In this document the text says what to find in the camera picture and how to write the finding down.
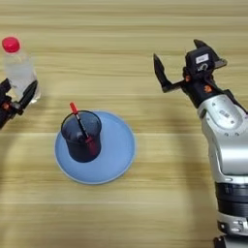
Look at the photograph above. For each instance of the clear plastic bottle red cap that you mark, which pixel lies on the clear plastic bottle red cap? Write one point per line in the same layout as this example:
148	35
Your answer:
19	71

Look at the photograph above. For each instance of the blue round plate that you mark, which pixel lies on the blue round plate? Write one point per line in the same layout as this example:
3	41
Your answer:
116	151

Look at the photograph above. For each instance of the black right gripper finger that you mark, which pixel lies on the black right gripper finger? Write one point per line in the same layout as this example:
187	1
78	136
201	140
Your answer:
221	62
160	72

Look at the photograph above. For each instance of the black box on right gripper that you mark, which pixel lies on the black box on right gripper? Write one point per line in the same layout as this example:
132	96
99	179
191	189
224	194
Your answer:
200	61

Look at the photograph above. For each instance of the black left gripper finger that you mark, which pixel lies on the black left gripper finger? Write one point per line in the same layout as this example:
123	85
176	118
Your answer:
6	87
29	95

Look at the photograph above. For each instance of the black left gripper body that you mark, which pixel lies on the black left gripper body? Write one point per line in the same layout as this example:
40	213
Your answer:
6	111

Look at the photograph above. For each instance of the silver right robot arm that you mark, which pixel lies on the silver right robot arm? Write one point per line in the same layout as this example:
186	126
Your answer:
226	145

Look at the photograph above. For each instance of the black mesh pen cup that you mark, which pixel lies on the black mesh pen cup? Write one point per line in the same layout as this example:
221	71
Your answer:
80	151

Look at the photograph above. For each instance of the black pen with red cap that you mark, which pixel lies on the black pen with red cap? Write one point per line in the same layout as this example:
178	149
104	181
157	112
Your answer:
75	111

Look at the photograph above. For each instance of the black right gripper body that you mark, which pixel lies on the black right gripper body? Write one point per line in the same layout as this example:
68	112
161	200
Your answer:
200	90

